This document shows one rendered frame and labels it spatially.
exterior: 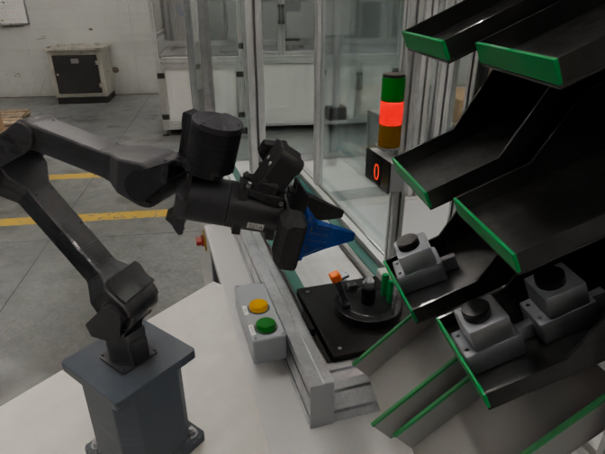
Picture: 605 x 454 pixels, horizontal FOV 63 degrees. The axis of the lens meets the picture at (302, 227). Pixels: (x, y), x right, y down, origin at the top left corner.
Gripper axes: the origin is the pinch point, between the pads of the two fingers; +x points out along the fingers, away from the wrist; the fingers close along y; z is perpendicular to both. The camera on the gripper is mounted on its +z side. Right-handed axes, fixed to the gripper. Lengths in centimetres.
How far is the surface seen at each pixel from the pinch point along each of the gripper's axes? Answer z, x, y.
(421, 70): 15, 51, 113
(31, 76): -177, -306, 815
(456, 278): -4.2, 19.8, -2.0
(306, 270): -37, 15, 54
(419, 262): -3.1, 14.2, -1.1
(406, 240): -1.1, 12.4, 1.0
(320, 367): -33.4, 10.8, 12.3
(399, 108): 9, 22, 46
